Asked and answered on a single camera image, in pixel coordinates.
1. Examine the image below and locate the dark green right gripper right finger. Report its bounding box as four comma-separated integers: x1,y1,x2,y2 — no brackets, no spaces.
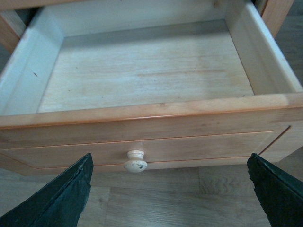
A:
247,153,303,227

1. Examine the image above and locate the light wooden nightstand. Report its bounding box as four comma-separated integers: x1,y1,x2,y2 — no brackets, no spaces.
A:
0,0,293,53

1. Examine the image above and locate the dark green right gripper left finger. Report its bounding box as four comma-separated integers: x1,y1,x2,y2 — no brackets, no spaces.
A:
0,153,94,227

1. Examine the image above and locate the wooden drawer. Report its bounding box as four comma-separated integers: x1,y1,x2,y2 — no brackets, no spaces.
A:
0,0,303,175

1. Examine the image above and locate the round knob of drawer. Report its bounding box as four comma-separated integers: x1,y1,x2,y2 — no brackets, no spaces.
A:
124,150,148,173

